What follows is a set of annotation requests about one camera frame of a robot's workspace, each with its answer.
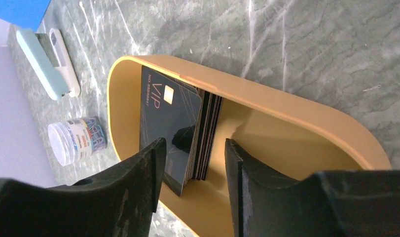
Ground black VIP card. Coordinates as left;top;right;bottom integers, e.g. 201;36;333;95
140;66;202;196

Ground blue upright folder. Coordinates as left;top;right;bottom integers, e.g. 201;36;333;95
0;0;50;31

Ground light blue stapler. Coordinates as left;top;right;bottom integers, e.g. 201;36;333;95
16;28;81;101

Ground stack of black cards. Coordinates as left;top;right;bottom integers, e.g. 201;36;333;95
184;88;223;184

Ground yellow oval tray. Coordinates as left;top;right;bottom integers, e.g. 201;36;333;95
107;55;391;237

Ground clear jar of paper clips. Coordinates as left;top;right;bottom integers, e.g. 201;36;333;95
47;117;107;166

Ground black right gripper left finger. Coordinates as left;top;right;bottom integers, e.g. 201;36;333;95
0;138;166;237

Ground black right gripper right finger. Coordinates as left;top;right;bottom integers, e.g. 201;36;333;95
224;139;400;237

